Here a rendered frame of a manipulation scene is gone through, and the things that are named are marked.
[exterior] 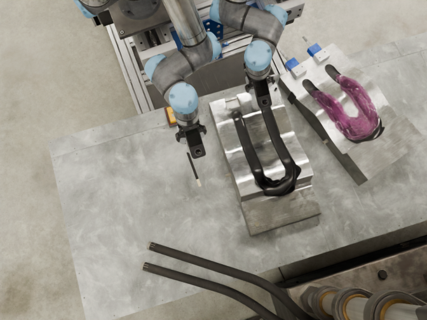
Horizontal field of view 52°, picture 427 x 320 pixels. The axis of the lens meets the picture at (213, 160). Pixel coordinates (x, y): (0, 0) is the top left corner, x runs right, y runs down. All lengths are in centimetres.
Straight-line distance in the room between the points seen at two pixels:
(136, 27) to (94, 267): 85
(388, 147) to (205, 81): 113
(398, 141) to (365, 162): 14
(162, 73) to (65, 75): 161
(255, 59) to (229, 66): 120
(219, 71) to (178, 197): 101
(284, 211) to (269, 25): 64
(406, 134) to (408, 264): 46
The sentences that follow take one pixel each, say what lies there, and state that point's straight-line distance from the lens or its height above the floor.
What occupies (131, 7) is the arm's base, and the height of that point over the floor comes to 109.
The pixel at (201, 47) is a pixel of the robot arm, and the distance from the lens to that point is 126.
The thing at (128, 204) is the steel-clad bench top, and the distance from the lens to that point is 165.
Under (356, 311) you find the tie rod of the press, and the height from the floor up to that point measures 138.
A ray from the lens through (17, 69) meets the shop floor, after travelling 294.
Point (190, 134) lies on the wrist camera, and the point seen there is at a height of 111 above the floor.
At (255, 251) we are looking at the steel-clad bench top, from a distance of 160.
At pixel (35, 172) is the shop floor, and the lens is 267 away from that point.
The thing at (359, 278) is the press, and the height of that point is 79.
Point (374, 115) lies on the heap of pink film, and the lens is 170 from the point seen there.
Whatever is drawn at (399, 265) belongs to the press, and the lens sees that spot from 173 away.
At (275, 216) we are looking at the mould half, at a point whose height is 86.
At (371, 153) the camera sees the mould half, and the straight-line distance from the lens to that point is 163.
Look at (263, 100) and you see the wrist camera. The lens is 145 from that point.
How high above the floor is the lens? 239
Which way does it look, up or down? 75 degrees down
